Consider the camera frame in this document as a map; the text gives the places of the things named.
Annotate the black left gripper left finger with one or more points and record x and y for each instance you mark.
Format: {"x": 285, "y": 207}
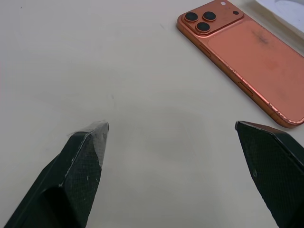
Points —
{"x": 71, "y": 180}

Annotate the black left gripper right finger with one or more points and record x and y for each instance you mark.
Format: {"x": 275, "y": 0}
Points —
{"x": 273, "y": 166}

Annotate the white box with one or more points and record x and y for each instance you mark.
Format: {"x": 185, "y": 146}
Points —
{"x": 282, "y": 14}

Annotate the orange smartphone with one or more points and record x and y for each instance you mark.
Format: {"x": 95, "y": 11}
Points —
{"x": 249, "y": 52}

